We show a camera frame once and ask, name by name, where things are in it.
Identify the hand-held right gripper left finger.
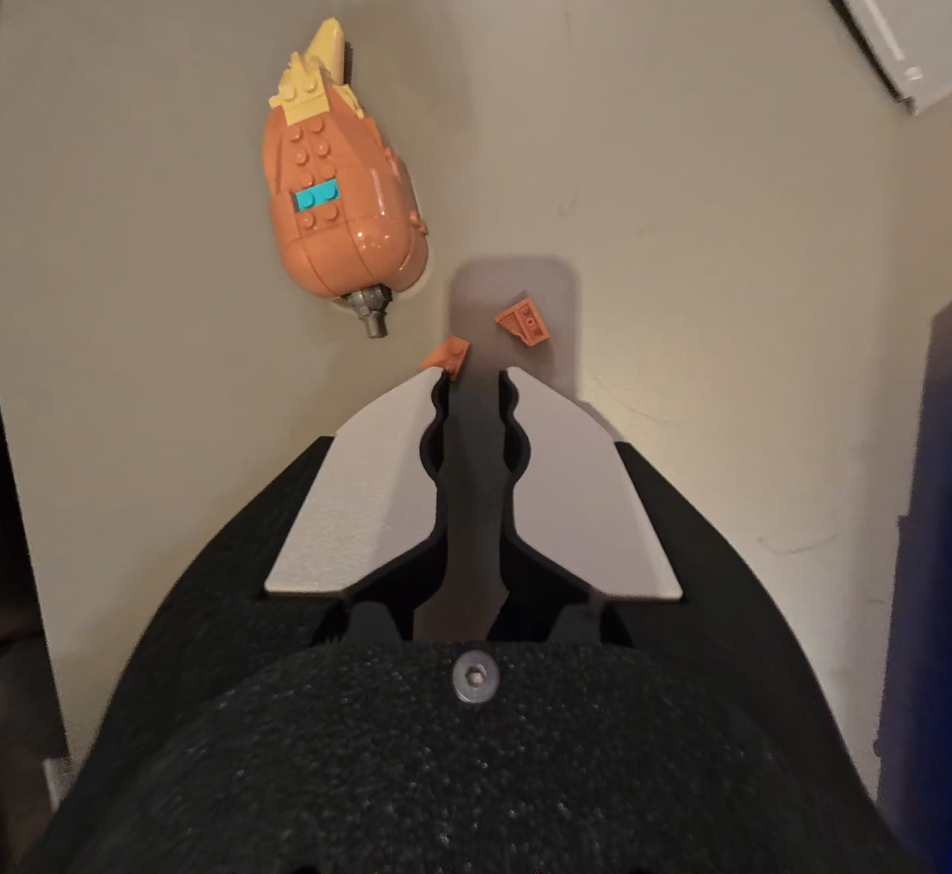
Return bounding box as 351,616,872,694
264,368,453,601

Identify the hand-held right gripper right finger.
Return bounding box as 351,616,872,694
498,365,685,601

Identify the small orange brick piece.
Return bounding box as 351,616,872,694
494,290,551,347
420,336,471,376

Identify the orange brick-built toy limb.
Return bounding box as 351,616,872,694
260,18,432,341

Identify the blue plastic bin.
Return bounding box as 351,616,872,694
876,309,952,815

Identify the grey desk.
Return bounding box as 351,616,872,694
0,0,952,801

